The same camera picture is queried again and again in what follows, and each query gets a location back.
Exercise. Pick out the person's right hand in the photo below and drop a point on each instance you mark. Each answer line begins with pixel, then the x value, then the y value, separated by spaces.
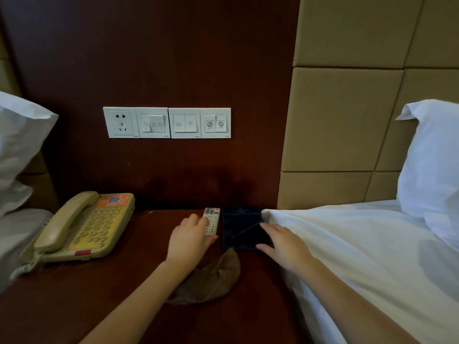
pixel 287 247

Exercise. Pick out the black pen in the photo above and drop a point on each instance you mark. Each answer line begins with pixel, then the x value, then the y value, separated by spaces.
pixel 247 229

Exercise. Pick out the brown cleaning cloth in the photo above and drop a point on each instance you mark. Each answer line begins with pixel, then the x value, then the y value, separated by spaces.
pixel 211 279

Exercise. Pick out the white remote control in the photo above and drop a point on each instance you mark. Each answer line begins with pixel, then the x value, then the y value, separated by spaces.
pixel 211 220

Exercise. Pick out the dark blue scribbled pouch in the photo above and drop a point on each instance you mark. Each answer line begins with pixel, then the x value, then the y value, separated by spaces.
pixel 240 229

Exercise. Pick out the person's left forearm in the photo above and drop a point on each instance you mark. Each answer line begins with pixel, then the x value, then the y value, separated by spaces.
pixel 132 304

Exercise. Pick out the smooth white pillow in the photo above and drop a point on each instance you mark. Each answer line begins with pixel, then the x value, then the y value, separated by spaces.
pixel 21 139

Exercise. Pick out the person's right forearm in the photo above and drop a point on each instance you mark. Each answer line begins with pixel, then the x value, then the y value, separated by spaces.
pixel 355 304

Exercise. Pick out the person's left hand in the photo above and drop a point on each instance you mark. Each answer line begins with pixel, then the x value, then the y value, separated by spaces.
pixel 188 243

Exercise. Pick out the beige padded headboard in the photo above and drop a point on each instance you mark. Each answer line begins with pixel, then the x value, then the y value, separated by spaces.
pixel 340 103

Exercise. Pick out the white bed cover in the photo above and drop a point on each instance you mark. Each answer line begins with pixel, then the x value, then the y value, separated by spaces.
pixel 376 265

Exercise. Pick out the white socket and switch panel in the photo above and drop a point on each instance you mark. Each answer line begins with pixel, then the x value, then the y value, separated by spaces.
pixel 122 122

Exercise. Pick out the dark wooden nightstand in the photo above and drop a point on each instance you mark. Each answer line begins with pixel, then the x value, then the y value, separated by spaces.
pixel 89 297

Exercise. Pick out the white bed sheet mattress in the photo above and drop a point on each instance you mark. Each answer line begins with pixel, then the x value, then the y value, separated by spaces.
pixel 18 240

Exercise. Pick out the crumpled white pillow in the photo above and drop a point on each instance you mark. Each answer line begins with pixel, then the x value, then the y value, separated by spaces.
pixel 10 197

